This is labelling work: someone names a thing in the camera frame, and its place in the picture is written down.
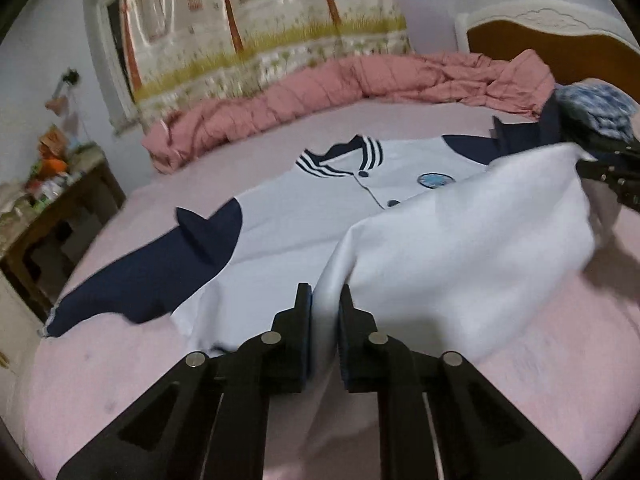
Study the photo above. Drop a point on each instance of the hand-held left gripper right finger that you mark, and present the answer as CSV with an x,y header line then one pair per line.
x,y
352,360

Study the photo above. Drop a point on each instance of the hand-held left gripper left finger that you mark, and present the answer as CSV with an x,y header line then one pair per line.
x,y
300,360

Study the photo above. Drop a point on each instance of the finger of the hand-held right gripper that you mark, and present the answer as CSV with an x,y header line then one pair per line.
x,y
615,162
629,187

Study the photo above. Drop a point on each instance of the white and navy jacket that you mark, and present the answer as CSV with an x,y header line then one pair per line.
x,y
300,210

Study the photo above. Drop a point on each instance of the blue plaid cloth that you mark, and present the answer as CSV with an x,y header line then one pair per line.
x,y
595,110

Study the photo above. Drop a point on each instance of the white and wood headboard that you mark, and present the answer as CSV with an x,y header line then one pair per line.
x,y
525,40

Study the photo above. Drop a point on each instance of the pink checked quilt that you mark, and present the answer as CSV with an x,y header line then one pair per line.
x,y
300,105

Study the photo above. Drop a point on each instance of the wooden side table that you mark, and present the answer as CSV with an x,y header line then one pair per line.
x,y
50,220

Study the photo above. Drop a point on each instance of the pile of small household items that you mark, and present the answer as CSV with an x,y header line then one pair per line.
x,y
47,170

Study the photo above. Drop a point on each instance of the tree print curtain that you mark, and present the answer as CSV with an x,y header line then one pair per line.
x,y
250,20

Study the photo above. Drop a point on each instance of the white window frame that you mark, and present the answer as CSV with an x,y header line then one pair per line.
x,y
102,35

